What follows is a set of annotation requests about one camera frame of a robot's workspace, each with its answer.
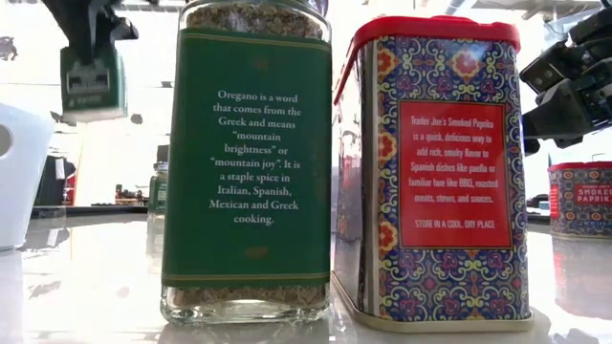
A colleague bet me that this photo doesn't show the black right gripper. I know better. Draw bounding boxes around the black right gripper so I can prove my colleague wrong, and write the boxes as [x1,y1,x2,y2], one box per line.
[519,5,612,157]

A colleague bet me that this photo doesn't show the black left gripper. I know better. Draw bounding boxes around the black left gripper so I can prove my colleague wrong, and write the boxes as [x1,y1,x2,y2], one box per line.
[41,0,140,66]

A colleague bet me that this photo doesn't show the black pepper tin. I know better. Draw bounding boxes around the black pepper tin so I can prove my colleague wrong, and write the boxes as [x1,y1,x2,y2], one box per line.
[59,42,129,123]

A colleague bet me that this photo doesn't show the smoked paprika tin red lid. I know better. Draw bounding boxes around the smoked paprika tin red lid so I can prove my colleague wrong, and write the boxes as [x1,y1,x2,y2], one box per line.
[331,14,536,334]
[547,161,612,240]

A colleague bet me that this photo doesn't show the glass oregano jar green label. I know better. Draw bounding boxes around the glass oregano jar green label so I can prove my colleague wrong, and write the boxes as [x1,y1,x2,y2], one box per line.
[160,0,334,326]
[146,161,169,220]

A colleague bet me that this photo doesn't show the black ceiling-hung device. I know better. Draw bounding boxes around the black ceiling-hung device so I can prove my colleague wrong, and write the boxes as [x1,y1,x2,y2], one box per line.
[0,35,19,62]

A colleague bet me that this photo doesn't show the white plastic bin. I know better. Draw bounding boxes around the white plastic bin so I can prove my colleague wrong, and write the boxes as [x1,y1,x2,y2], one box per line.
[0,102,56,252]

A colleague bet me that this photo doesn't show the black metal table frame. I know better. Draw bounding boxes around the black metal table frame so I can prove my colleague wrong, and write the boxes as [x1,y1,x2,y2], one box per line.
[31,204,150,217]

